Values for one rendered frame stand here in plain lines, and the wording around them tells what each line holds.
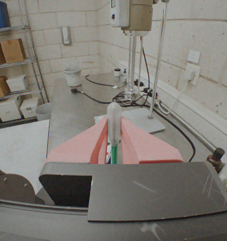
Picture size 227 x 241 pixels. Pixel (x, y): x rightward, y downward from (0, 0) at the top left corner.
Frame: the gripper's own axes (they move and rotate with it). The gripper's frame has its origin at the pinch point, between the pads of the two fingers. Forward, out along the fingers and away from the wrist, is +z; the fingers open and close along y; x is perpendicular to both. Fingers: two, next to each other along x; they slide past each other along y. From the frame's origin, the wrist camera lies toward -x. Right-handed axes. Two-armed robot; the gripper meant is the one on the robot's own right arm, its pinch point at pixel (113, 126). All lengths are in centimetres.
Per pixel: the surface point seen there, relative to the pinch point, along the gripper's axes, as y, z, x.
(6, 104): 162, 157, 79
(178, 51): -33, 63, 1
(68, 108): 27, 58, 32
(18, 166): 35, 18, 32
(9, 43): 134, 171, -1
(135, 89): -8.9, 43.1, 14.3
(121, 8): -2.1, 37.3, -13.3
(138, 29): -7.6, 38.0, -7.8
